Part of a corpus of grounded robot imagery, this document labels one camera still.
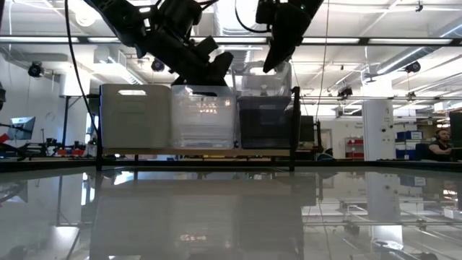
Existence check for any grey plastic basket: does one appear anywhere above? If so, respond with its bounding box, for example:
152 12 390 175
100 83 173 102

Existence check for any blue storage bin rack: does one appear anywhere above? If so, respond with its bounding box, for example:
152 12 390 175
395 129 424 160

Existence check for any tilted computer monitor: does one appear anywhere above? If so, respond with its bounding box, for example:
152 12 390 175
7 116 37 142

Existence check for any person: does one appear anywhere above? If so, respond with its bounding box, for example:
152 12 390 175
427 128 455 163

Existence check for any clear plastic container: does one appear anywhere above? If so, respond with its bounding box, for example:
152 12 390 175
101 100 172 150

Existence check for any silver air duct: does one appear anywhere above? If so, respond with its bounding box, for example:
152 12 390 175
375 17 462 75

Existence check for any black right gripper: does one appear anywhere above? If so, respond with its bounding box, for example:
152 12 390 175
262 0 325 74

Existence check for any large black monitor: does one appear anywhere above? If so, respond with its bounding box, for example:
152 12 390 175
448 110 462 162

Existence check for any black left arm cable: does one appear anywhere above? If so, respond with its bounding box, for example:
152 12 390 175
64 0 100 137

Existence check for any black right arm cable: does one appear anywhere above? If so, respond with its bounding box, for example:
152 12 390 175
234 0 270 35

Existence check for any red storage bin rack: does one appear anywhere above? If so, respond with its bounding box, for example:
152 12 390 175
344 136 365 160

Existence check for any small dark monitor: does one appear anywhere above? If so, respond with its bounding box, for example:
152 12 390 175
299 114 315 143

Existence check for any black aluminium table frame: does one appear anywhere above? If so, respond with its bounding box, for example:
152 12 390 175
0 157 462 173

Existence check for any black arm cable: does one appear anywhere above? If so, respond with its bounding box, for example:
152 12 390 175
64 0 100 137
234 0 270 35

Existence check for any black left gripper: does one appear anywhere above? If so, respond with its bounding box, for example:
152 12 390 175
143 0 235 88

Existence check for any dark smoked plastic basket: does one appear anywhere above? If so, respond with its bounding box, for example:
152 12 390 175
237 106 292 118
236 95 293 109
238 115 292 150

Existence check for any white pillar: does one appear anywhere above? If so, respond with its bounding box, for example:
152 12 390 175
362 99 397 163

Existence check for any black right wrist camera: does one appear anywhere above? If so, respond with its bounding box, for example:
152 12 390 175
255 0 278 25

